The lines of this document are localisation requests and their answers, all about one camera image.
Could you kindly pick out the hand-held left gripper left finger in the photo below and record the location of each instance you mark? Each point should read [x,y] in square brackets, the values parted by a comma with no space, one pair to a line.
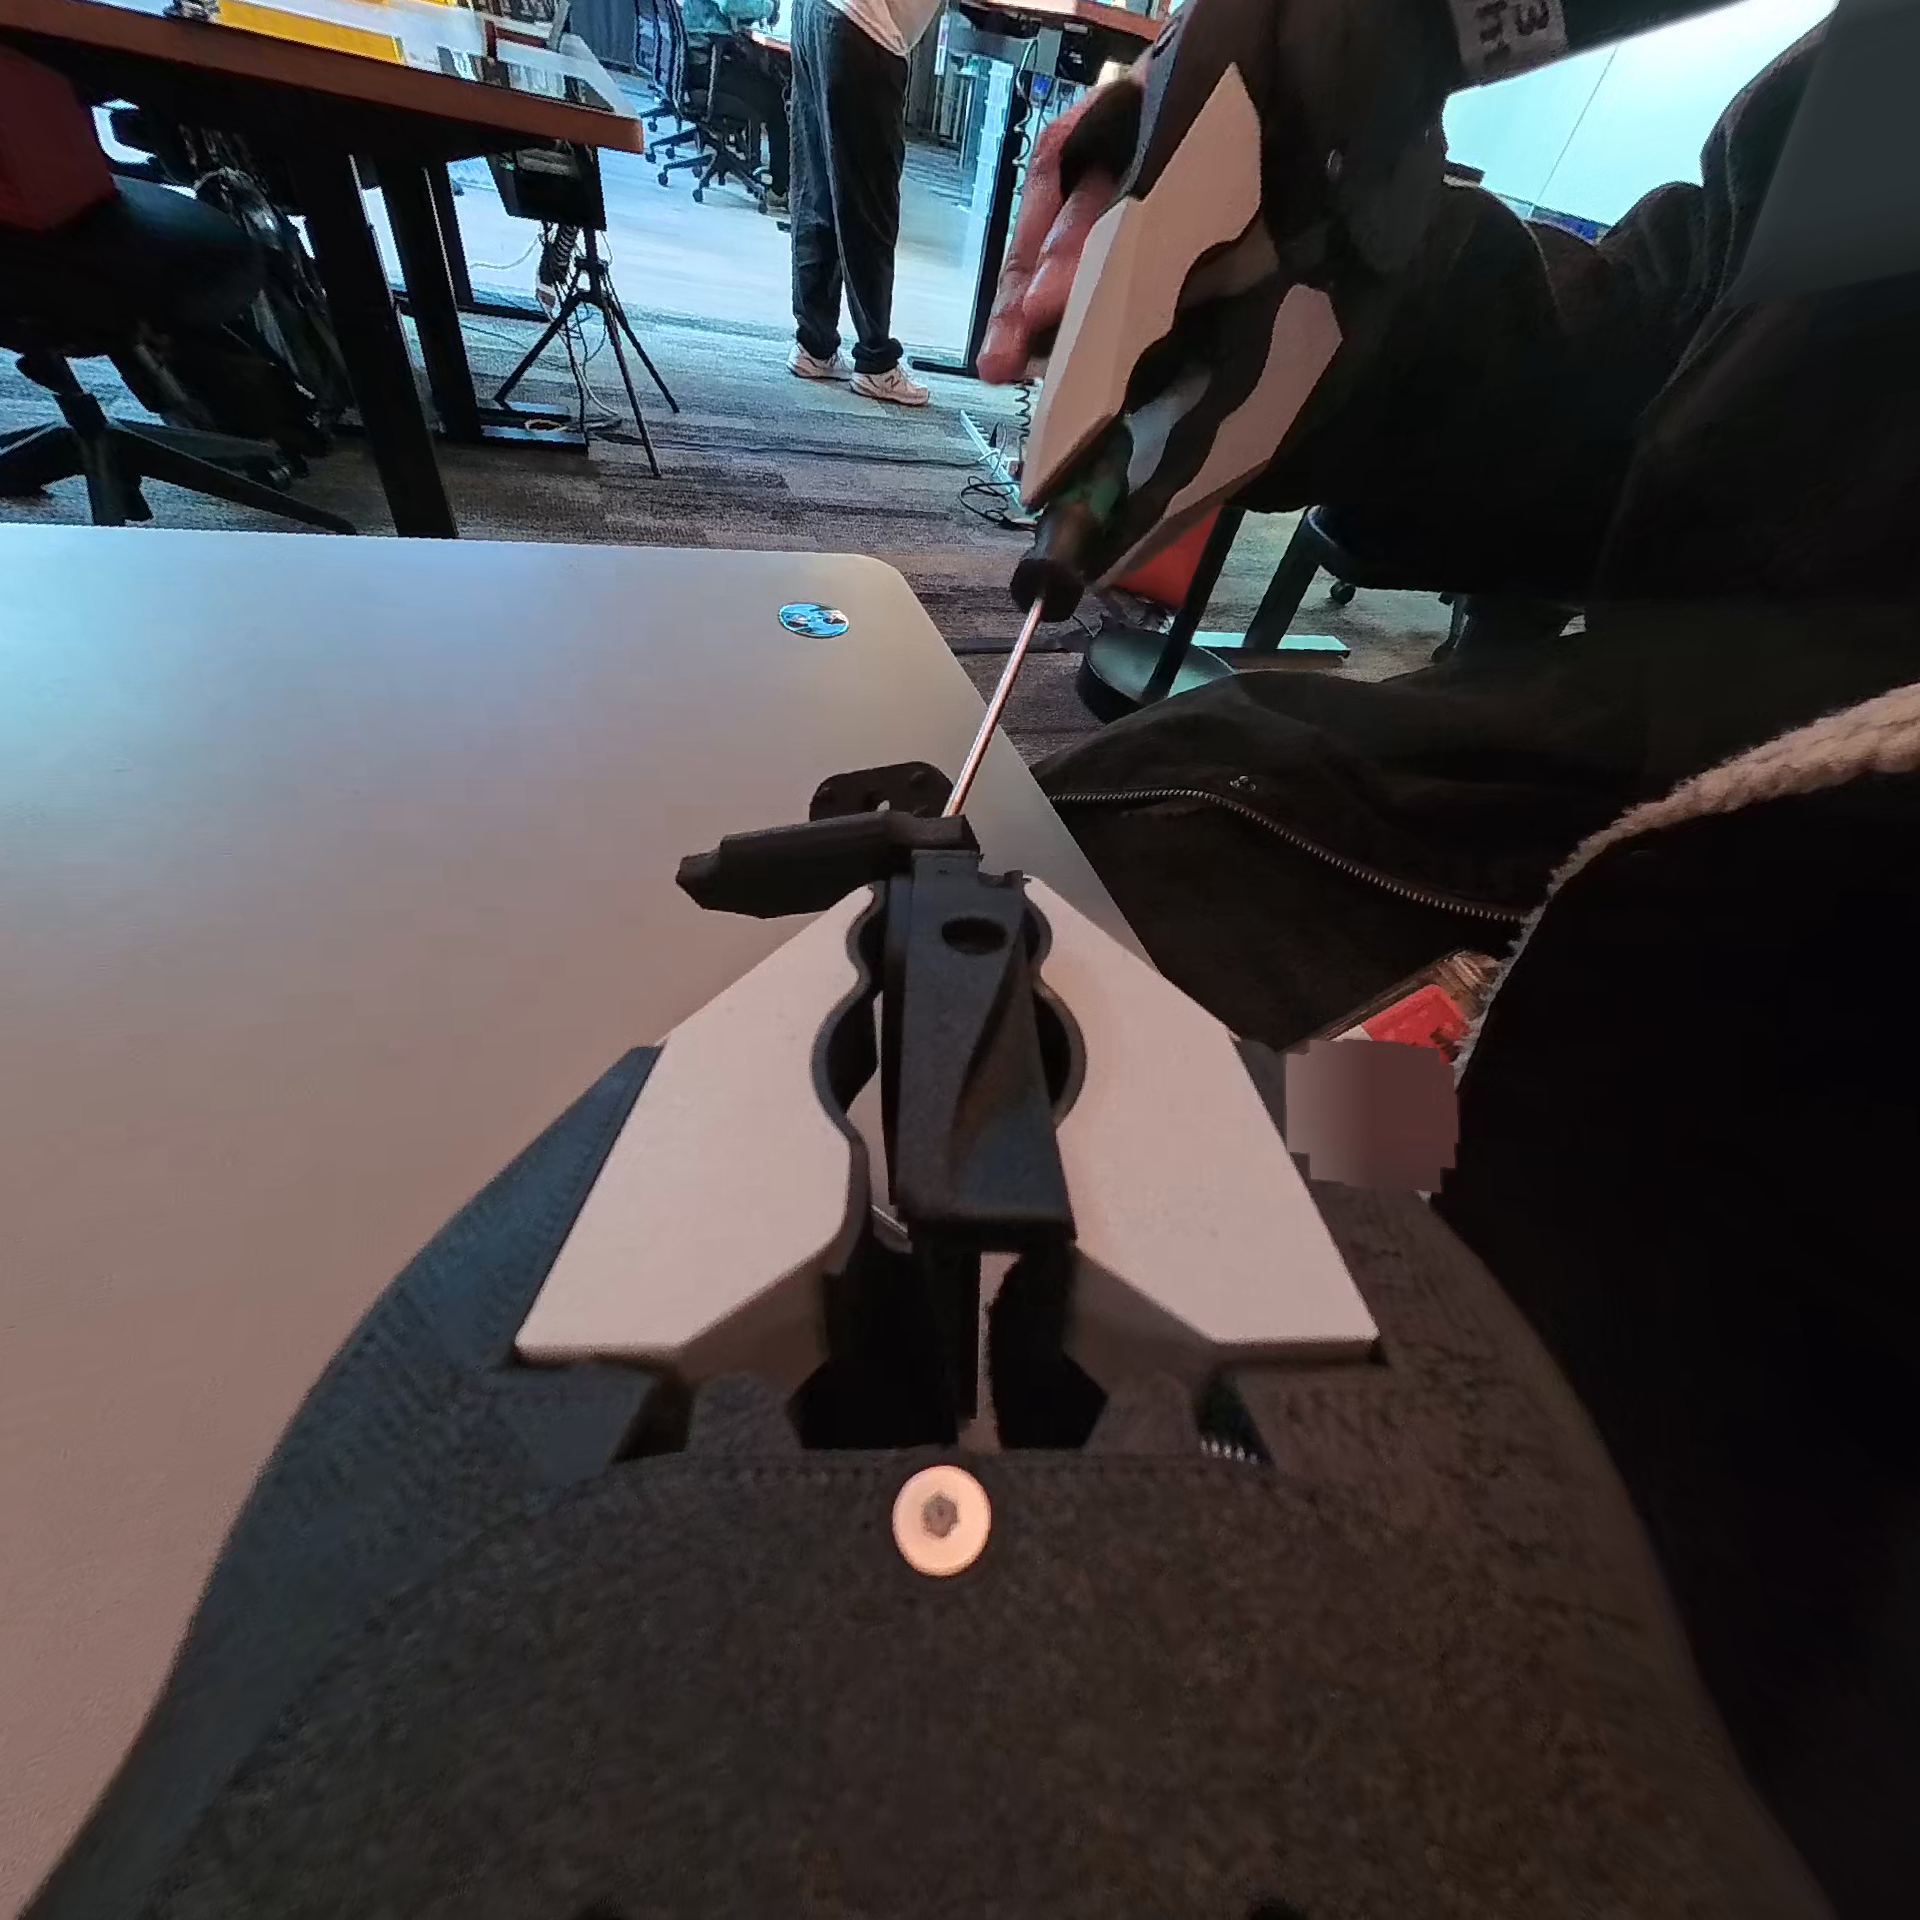
[704,1184]

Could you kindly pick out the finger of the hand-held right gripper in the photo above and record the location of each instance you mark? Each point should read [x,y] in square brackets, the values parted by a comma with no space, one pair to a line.
[1140,270]
[1273,391]

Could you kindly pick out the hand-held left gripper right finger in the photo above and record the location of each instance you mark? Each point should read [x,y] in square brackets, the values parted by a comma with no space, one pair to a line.
[1215,1201]

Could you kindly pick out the black plastic bracket part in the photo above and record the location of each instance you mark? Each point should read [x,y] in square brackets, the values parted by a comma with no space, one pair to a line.
[960,1049]

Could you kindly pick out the person's right forearm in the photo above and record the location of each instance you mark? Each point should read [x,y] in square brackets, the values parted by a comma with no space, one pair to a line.
[1468,375]

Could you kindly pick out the white desk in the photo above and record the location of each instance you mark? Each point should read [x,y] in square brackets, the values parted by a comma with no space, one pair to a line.
[373,901]

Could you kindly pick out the metal desk grommet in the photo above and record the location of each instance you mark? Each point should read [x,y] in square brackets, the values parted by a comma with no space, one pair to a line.
[812,618]

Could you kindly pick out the person's right hand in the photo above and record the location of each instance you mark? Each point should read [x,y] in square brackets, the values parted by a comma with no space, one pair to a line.
[1034,270]

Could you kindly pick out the white power strip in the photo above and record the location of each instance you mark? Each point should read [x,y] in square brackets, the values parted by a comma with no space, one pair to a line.
[992,458]

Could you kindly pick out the red box with metal latch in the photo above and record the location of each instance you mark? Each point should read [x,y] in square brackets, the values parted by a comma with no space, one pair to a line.
[1417,1021]

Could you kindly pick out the black office chair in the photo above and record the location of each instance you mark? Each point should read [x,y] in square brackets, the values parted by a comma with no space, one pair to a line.
[728,105]

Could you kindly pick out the black tripod stand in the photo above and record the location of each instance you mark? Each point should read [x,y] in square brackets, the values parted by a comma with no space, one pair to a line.
[585,343]

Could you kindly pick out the brown top table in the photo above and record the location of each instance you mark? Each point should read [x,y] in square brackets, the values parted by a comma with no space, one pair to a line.
[344,89]

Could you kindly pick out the yellow plastic tray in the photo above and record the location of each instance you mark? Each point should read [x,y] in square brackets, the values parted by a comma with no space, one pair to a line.
[330,27]

